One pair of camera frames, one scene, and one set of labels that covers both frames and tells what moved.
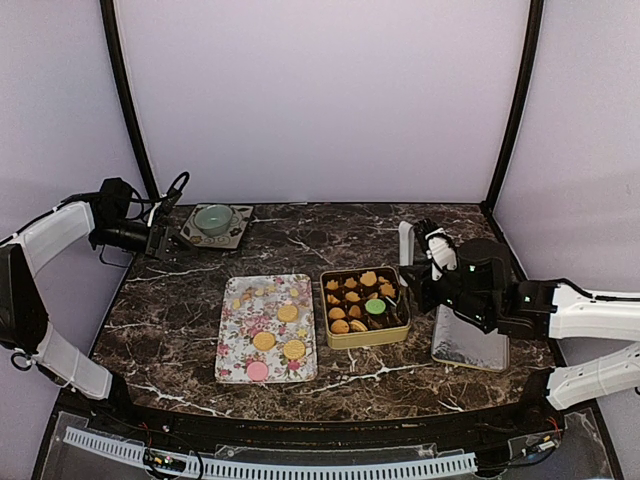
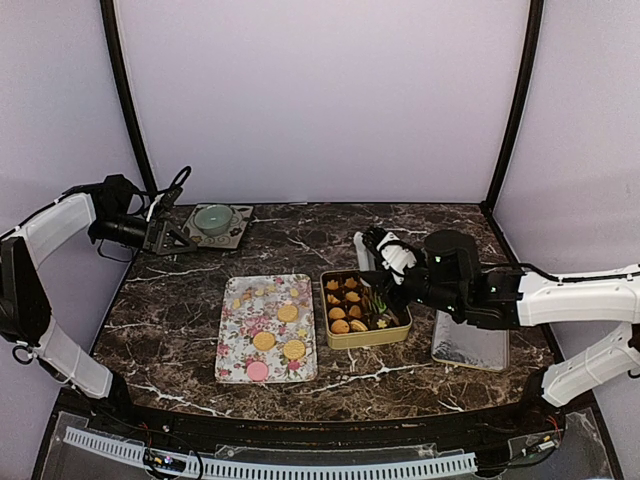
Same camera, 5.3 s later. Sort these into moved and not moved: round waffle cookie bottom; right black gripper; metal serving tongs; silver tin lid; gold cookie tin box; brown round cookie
Moved: metal serving tongs; right black gripper
Not moved: silver tin lid; brown round cookie; gold cookie tin box; round waffle cookie bottom
